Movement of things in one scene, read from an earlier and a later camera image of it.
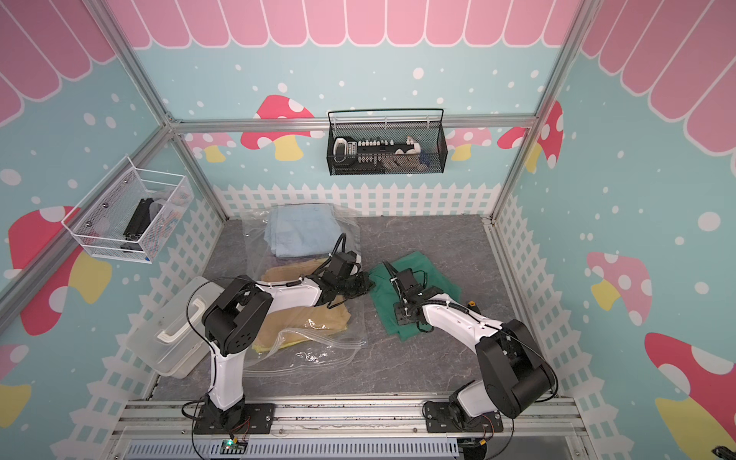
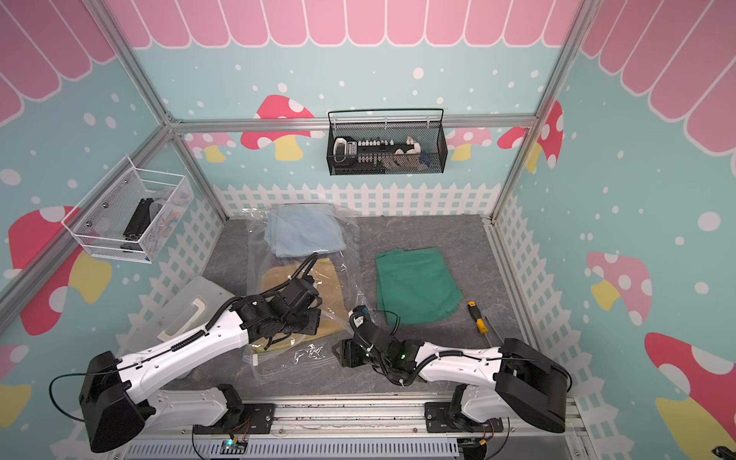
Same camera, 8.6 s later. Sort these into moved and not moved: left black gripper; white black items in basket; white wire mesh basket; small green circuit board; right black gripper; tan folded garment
Moved: left black gripper; right black gripper
Not moved: white black items in basket; white wire mesh basket; tan folded garment; small green circuit board
